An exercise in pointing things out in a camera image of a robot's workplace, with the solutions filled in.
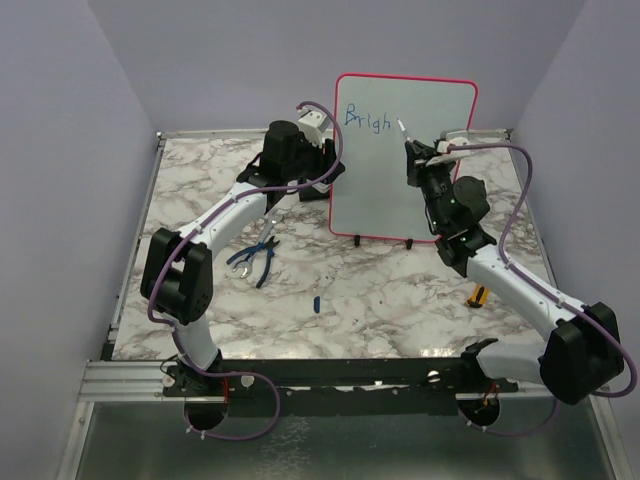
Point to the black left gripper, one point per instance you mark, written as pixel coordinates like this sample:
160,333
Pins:
325,157

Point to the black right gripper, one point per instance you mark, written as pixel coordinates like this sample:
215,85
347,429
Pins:
419,151

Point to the blue white whiteboard marker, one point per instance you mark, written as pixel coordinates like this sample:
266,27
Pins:
404,131

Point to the pink framed whiteboard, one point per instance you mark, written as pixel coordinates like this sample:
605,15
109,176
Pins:
372,197

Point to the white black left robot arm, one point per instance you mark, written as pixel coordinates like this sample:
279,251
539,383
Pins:
178,275

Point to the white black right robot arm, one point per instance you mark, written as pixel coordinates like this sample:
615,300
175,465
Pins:
580,350

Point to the silver open-end wrench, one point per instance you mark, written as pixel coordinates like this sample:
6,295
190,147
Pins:
243,259

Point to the yellow utility knife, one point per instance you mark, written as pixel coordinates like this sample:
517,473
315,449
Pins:
478,298

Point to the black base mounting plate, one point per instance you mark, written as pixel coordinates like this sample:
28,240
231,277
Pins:
335,387

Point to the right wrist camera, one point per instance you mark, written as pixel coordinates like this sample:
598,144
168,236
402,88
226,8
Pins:
450,147

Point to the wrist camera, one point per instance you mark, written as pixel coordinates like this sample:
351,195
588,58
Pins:
450,147
313,124

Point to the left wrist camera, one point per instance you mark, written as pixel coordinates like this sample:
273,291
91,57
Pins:
313,124

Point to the aluminium table frame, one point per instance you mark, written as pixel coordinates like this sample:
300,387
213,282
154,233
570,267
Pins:
377,301

